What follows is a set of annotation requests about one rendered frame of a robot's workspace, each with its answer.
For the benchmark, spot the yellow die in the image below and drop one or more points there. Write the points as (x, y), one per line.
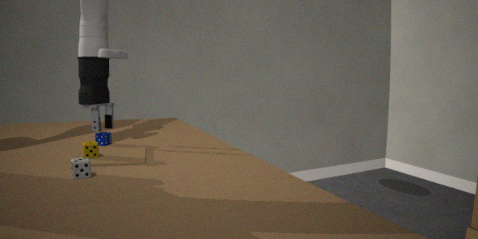
(90, 149)

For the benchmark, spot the blue die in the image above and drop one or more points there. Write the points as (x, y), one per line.
(103, 138)

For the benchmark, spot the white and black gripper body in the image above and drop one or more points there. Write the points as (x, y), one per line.
(93, 69)

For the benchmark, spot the white die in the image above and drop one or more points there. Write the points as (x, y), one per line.
(81, 168)

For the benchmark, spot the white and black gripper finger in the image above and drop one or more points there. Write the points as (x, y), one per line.
(94, 116)
(109, 115)

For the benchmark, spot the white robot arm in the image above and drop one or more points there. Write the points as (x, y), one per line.
(94, 18)

